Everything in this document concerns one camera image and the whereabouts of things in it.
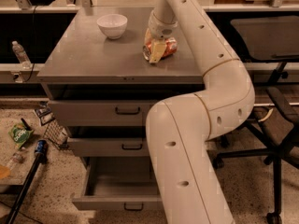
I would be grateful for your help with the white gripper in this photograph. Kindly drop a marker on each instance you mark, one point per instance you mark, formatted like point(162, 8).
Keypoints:
point(159, 27)

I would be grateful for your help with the crushed orange soda can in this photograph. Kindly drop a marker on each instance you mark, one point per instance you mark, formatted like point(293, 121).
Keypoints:
point(171, 48)

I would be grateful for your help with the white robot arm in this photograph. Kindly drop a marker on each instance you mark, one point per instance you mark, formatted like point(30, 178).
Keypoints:
point(177, 128)

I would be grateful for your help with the grey metal drawer cabinet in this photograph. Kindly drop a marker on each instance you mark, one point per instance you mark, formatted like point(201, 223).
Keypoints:
point(87, 66)

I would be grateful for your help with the grey top drawer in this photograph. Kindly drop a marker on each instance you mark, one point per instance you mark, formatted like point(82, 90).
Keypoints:
point(101, 113)

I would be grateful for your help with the grey middle drawer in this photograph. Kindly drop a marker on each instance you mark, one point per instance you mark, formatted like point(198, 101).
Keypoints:
point(108, 147)

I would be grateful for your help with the grey open bottom drawer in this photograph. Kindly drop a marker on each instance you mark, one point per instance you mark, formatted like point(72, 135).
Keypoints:
point(119, 183)

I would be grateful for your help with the blue soda can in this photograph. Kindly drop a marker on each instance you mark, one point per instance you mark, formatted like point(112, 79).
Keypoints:
point(41, 147)

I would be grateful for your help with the white ceramic bowl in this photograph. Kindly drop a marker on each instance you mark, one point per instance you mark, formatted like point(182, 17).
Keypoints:
point(112, 26)

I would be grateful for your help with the dark snack packet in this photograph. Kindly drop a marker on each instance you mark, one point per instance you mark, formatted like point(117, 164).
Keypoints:
point(44, 113)

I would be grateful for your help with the checkered snack bag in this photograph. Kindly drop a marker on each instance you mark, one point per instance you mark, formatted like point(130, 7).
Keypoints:
point(56, 135)

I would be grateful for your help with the clear plastic water bottle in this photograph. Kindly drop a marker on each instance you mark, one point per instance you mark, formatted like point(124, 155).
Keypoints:
point(21, 55)

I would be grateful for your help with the green chip bag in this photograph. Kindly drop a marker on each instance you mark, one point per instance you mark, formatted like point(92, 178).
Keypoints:
point(20, 134)

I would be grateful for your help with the fallen clear plastic bottle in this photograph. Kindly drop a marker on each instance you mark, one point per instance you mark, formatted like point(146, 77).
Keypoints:
point(17, 158)

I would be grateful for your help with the orange round object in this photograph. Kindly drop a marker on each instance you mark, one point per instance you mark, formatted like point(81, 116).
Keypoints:
point(4, 171)

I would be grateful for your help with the black pole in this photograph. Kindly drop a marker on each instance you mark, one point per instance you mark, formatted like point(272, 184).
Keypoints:
point(25, 187)

